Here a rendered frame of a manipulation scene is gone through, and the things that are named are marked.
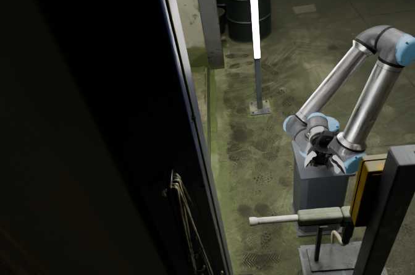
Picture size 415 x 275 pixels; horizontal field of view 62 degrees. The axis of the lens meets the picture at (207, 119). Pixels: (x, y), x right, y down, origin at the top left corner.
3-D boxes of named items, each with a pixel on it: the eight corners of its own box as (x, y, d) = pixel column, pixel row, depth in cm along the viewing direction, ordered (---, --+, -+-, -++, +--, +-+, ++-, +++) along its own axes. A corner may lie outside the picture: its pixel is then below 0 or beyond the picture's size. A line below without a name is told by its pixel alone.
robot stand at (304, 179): (331, 196, 260) (340, 135, 218) (343, 233, 237) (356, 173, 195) (289, 200, 263) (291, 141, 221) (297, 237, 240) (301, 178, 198)
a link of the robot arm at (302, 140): (307, 143, 176) (314, 124, 169) (322, 158, 168) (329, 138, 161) (292, 147, 173) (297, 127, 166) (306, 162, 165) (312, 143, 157)
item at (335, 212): (374, 233, 138) (385, 199, 123) (379, 244, 134) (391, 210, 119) (252, 242, 142) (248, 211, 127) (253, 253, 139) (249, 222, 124)
